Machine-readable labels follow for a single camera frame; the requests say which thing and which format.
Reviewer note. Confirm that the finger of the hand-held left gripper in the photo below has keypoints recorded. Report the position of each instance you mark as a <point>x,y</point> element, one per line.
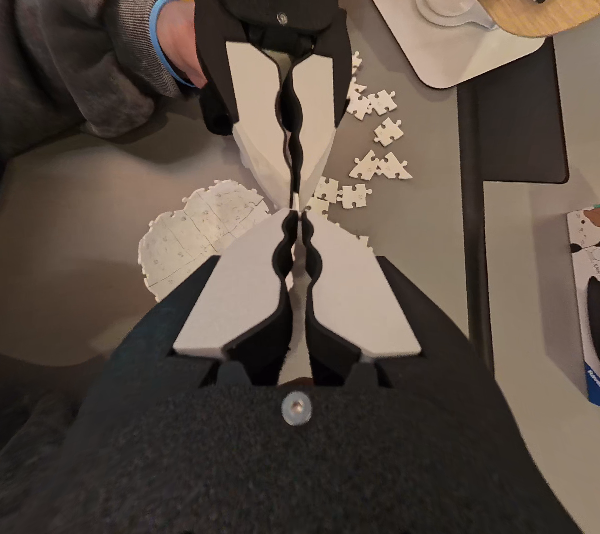
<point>316,112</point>
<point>255,112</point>

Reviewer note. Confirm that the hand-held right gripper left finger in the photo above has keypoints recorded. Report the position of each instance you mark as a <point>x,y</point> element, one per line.
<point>234,304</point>

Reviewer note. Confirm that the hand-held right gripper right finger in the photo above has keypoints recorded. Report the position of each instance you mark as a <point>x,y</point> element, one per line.
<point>365,304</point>

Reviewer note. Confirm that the partly built white puzzle ball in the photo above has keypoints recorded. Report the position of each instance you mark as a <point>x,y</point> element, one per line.
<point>197,234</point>

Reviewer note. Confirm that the puzzle pieces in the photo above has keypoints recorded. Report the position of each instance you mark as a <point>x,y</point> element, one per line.
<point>379,168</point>

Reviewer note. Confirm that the person's left forearm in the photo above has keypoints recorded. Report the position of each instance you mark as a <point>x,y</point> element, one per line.
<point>70,41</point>

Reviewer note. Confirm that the colourful puzzle box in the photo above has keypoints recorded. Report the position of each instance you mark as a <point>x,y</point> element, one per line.
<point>586,309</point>

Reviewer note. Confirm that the person's left hand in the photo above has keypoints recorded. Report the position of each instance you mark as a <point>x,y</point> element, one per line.
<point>180,41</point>

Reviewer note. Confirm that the blue wristband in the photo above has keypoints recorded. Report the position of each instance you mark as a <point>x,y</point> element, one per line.
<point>157,37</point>

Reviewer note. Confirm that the dark grey table flap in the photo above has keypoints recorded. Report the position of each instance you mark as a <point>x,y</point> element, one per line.
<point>520,121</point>

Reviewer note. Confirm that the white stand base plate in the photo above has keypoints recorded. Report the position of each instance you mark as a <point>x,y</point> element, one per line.
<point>398,4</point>

